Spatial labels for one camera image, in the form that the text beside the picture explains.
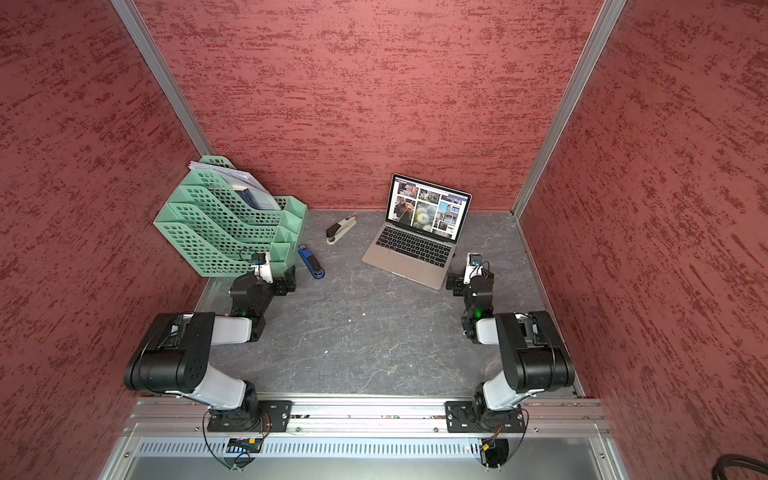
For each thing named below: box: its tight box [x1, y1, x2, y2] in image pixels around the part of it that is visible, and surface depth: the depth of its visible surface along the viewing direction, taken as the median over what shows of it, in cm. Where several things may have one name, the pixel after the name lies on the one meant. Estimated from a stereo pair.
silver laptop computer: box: [362, 173, 472, 290], surface depth 109 cm
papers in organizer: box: [188, 161, 282, 211], surface depth 105 cm
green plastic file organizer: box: [153, 155, 309, 278], surface depth 99 cm
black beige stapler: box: [326, 215, 357, 245], surface depth 112 cm
